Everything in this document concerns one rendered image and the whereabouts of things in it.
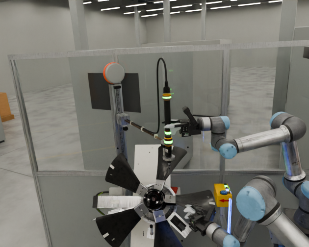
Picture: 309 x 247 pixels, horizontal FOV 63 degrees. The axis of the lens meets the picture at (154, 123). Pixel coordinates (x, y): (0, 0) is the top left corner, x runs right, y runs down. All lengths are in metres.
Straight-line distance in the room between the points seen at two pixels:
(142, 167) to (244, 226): 0.82
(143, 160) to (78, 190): 0.90
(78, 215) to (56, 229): 0.30
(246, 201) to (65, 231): 2.12
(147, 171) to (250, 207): 0.93
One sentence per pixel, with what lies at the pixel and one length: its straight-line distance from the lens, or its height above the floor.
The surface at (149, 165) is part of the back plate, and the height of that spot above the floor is 1.24.
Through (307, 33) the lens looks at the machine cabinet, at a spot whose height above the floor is 2.12.
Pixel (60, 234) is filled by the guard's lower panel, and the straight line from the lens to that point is 2.91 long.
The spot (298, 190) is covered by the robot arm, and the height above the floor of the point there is 1.22.
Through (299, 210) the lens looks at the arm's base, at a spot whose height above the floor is 1.11.
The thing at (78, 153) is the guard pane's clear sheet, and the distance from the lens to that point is 2.37.
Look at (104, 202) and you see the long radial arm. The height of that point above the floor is 1.11.
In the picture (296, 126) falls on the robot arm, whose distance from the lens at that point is 1.45.
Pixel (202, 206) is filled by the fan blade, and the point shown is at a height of 1.17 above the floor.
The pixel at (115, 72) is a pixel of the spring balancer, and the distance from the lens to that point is 1.92.
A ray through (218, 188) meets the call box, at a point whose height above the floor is 1.07.
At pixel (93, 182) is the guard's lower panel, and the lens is 2.44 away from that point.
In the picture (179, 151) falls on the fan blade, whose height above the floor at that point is 1.43.
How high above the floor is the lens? 2.06
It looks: 17 degrees down
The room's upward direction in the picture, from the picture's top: 3 degrees counter-clockwise
